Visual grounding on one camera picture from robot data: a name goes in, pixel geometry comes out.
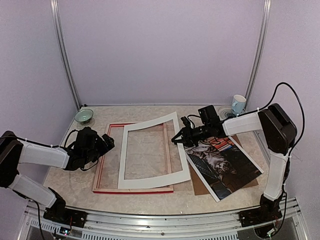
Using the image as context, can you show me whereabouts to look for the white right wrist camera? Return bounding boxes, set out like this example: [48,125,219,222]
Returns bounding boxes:
[180,116,196,129]

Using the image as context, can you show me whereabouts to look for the aluminium enclosure frame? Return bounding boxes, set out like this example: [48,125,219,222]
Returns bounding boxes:
[23,0,307,240]

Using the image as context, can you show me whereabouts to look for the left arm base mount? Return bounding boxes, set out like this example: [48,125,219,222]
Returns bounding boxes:
[43,204,88,228]

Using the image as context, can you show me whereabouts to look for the light blue ceramic mug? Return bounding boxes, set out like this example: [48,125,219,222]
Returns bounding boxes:
[231,94,247,116]

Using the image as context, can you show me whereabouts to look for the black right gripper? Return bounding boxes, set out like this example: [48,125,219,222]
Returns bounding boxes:
[171,123,211,147]

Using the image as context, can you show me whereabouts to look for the green ceramic bowl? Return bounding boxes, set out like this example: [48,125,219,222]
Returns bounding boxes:
[74,109,94,124]

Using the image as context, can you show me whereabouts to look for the cat and books photo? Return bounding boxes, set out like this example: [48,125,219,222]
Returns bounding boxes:
[183,136,265,202]

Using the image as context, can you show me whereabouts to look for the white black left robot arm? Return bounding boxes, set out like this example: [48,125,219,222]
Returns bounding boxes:
[0,127,115,223]

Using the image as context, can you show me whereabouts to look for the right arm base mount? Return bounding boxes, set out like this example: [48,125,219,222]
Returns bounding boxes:
[238,194,284,227]

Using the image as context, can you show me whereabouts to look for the red wooden picture frame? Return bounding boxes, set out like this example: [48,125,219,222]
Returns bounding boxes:
[92,123,174,195]

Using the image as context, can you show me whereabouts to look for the round swirl pattern plate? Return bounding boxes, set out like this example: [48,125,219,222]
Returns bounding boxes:
[215,105,237,120]

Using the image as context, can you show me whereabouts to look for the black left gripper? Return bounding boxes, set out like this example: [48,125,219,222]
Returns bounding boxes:
[83,133,114,165]

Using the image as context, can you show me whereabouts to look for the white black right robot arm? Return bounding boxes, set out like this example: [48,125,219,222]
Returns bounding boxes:
[171,100,306,222]

